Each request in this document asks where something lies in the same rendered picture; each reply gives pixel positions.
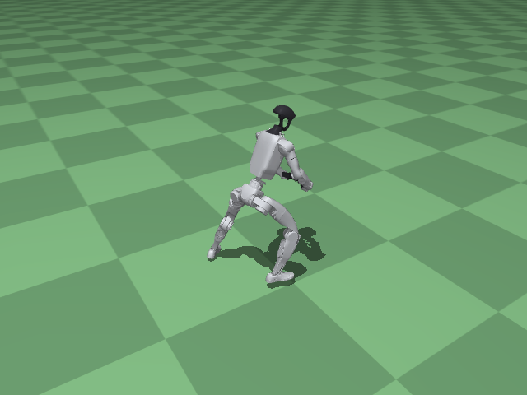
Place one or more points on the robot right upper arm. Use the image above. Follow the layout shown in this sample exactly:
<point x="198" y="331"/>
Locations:
<point x="287" y="149"/>

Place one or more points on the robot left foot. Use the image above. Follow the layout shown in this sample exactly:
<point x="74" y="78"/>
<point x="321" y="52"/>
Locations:
<point x="211" y="253"/>

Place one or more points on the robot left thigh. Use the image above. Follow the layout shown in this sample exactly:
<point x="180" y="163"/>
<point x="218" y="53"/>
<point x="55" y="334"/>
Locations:
<point x="235" y="204"/>

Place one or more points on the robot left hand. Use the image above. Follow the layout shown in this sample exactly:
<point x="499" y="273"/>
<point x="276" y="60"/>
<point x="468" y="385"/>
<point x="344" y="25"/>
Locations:
<point x="287" y="175"/>

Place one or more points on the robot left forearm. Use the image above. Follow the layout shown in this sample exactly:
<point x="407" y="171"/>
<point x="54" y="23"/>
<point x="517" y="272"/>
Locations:
<point x="279" y="172"/>

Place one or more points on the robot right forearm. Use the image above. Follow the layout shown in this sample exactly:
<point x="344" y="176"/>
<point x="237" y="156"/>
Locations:
<point x="306" y="183"/>

